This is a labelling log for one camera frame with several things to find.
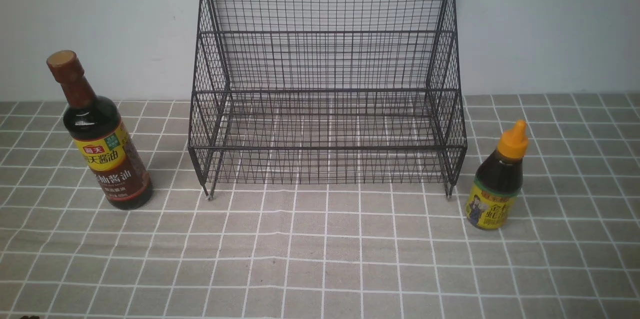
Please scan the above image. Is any small orange-capped sauce bottle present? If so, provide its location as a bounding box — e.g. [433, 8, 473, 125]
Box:
[464, 120, 529, 230]

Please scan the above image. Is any grey checkered tablecloth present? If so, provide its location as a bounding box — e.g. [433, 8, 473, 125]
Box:
[0, 93, 640, 319]

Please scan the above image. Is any dark soy sauce bottle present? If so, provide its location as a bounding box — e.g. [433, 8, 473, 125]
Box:
[46, 50, 153, 211]

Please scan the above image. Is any black wire mesh shelf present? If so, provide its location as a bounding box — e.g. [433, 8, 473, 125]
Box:
[187, 0, 468, 199]

